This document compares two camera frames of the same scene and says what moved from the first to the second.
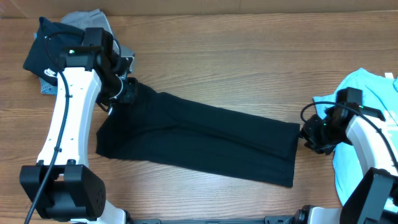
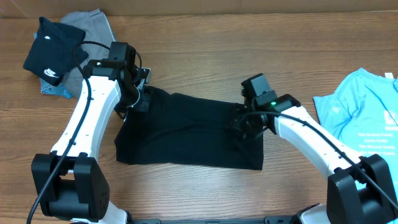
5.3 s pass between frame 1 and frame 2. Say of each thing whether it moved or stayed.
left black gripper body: moved
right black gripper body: moved
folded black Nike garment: stayed
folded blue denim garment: stayed
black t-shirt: moved
